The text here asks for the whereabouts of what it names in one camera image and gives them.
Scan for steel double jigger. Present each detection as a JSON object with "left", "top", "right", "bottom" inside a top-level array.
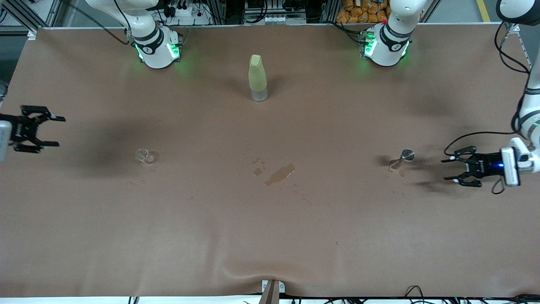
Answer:
[{"left": 389, "top": 149, "right": 416, "bottom": 172}]

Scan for clear glass beaker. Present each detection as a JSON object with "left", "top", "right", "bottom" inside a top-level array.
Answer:
[{"left": 135, "top": 148, "right": 156, "bottom": 166}]

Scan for green shaker bottle clear base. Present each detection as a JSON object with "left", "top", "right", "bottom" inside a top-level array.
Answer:
[{"left": 248, "top": 54, "right": 269, "bottom": 102}]

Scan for brown table mat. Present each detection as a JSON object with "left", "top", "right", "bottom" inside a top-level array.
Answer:
[{"left": 0, "top": 23, "right": 540, "bottom": 298}]

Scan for orange snack packets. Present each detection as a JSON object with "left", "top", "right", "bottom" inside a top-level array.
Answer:
[{"left": 336, "top": 0, "right": 391, "bottom": 24}]

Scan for white power strip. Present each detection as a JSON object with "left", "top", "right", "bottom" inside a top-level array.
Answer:
[{"left": 162, "top": 4, "right": 211, "bottom": 26}]

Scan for large brown liquid puddle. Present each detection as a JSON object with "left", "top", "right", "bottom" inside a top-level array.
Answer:
[{"left": 264, "top": 163, "right": 296, "bottom": 187}]

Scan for white terminal block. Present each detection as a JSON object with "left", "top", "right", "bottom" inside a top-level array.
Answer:
[{"left": 261, "top": 15, "right": 307, "bottom": 25}]

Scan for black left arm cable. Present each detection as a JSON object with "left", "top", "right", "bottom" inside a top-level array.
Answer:
[{"left": 444, "top": 21, "right": 533, "bottom": 195}]

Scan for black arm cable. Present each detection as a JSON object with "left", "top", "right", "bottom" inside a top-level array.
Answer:
[
  {"left": 444, "top": 21, "right": 533, "bottom": 195},
  {"left": 63, "top": 0, "right": 131, "bottom": 45}
]

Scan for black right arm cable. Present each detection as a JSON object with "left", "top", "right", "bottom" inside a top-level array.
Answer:
[{"left": 63, "top": 0, "right": 131, "bottom": 45}]

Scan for white post bracket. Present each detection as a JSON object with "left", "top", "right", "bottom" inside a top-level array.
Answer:
[{"left": 262, "top": 280, "right": 286, "bottom": 294}]

